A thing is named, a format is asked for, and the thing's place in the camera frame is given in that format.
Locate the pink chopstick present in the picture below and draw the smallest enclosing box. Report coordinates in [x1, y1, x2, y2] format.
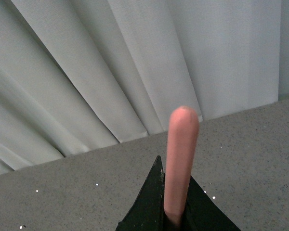
[163, 106, 199, 231]

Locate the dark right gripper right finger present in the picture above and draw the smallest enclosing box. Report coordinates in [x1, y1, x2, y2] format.
[181, 177, 239, 231]

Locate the white curtain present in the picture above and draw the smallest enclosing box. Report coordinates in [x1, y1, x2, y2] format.
[0, 0, 289, 174]

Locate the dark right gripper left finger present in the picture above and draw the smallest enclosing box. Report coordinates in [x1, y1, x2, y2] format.
[116, 155, 164, 231]

